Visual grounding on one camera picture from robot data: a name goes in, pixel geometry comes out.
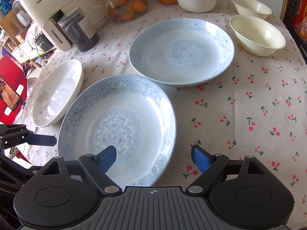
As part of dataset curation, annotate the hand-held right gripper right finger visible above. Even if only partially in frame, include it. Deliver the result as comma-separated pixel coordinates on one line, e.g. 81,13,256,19
187,145,267,194

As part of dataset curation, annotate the clear canister with black contents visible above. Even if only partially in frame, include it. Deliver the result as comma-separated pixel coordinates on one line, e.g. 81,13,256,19
57,6,100,53

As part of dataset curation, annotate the cream bowl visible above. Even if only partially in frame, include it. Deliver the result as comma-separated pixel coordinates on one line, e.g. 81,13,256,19
229,15,286,57
231,0,272,20

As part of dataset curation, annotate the cherry print tablecloth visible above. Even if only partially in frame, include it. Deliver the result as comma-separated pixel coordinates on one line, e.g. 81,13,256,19
14,0,307,230

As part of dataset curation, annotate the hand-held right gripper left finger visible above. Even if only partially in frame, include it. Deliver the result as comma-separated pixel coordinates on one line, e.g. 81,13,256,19
40,146,123,193

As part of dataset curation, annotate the plain white plate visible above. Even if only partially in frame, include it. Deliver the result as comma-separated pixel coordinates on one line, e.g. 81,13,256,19
32,59,84,127

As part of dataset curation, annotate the red chair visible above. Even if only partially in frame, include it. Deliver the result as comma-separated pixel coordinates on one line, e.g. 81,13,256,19
0,55,28,125

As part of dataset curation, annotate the wooden shelf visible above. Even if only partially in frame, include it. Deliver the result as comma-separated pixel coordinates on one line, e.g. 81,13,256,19
0,10,57,65

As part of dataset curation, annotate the smartphone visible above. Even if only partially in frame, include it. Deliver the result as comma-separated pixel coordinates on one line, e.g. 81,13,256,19
0,75,23,112

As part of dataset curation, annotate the pile of small oranges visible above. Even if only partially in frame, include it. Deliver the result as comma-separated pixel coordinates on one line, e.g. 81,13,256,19
108,0,148,21

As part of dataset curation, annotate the glass jar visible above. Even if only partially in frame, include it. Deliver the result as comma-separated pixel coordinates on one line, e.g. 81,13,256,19
92,0,150,22

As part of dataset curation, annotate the red carton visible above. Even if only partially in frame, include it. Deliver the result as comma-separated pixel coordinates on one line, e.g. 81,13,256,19
284,0,307,39

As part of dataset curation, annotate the white bowl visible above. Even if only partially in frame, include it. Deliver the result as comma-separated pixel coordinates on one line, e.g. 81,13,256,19
175,0,217,13

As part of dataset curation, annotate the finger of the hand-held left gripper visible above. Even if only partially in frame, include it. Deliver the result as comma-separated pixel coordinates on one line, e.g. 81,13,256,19
0,124,57,150

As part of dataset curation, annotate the blue patterned plate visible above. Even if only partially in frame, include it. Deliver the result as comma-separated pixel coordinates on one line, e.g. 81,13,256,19
58,75,177,187
129,18,235,86

